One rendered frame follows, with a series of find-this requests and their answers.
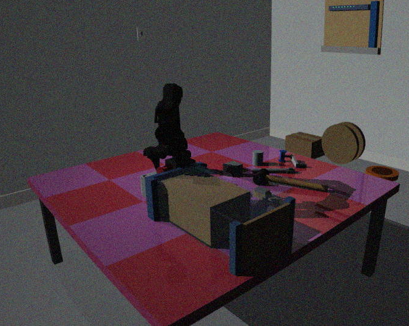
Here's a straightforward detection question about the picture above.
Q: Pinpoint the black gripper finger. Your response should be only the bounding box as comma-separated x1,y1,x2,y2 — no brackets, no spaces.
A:
175,159,184,168
147,157,160,170

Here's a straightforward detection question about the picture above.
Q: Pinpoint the grey cylinder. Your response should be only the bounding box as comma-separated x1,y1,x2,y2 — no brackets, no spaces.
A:
252,150,263,166

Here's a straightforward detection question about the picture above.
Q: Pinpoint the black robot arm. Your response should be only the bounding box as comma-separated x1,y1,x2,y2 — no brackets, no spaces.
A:
153,83,188,159

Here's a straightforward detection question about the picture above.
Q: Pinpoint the black-headed mallet with wooden handle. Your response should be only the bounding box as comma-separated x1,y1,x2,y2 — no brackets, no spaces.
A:
253,169,328,192

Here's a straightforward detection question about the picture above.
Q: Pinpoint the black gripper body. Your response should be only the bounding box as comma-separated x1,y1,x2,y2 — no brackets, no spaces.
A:
143,136,191,160

